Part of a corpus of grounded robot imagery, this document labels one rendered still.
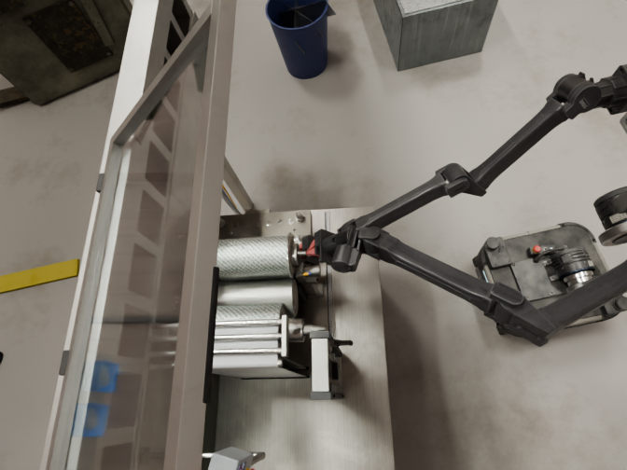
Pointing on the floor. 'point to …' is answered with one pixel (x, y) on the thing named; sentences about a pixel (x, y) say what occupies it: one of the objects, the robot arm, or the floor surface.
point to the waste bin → (301, 34)
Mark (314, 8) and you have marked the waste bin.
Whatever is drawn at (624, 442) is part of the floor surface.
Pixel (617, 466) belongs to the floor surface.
